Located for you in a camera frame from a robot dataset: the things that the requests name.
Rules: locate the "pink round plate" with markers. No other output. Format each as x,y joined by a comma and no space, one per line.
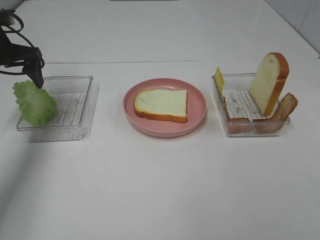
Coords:
196,109

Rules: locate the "clear left food container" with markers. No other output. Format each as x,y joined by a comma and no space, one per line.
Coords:
76,98

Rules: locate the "yellow cheese slice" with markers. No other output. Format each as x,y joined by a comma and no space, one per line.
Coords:
220,81

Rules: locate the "upright bread slice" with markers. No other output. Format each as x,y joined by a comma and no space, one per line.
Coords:
270,78

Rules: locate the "green lettuce leaf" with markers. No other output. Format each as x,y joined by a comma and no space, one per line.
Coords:
37,107

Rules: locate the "white bread slice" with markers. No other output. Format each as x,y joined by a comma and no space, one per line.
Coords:
162,105

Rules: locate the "bacon strip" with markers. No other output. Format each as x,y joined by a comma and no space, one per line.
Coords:
271,125
236,126

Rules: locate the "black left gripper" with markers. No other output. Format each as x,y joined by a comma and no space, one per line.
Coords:
29,57

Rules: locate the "clear food container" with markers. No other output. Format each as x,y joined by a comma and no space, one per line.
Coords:
240,104
76,98

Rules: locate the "clear right food container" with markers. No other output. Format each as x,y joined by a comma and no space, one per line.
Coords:
240,104

